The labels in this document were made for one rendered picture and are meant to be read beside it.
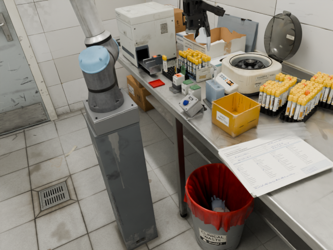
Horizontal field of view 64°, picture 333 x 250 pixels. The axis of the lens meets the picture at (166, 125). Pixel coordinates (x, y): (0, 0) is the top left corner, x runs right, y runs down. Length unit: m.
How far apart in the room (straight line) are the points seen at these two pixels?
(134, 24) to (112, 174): 0.83
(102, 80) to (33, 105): 1.99
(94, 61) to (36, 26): 1.83
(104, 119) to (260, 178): 0.62
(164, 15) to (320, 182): 1.19
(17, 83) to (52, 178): 1.03
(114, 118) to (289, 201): 0.70
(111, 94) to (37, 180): 1.46
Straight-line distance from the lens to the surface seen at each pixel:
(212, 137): 1.05
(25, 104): 3.02
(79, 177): 2.29
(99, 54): 1.07
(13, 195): 2.42
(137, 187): 1.41
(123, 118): 1.13
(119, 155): 1.23
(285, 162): 0.97
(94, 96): 1.12
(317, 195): 0.92
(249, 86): 1.29
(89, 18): 1.16
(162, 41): 1.70
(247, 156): 0.96
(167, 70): 1.53
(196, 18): 1.11
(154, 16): 1.65
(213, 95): 1.20
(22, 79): 2.91
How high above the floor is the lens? 1.52
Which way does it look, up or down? 35 degrees down
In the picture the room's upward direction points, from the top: 5 degrees counter-clockwise
